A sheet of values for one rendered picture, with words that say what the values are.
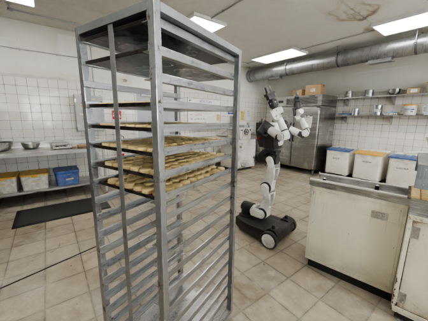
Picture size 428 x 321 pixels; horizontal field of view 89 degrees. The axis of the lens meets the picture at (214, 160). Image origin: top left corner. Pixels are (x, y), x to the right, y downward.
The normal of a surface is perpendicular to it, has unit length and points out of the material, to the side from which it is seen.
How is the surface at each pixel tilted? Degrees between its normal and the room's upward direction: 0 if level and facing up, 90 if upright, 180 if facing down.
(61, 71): 90
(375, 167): 92
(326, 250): 90
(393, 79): 90
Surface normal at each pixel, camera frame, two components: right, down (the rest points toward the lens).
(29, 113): 0.60, 0.16
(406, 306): -0.67, 0.14
